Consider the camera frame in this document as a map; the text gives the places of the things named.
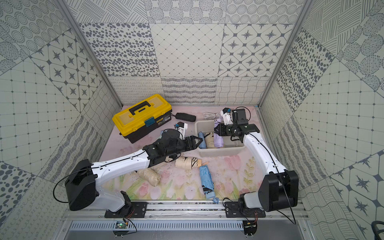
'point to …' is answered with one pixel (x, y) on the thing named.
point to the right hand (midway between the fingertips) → (218, 131)
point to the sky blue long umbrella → (207, 183)
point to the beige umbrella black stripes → (187, 163)
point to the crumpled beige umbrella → (152, 177)
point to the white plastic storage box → (231, 147)
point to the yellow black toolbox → (140, 121)
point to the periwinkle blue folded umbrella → (161, 133)
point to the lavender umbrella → (218, 139)
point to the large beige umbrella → (209, 140)
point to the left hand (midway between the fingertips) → (201, 137)
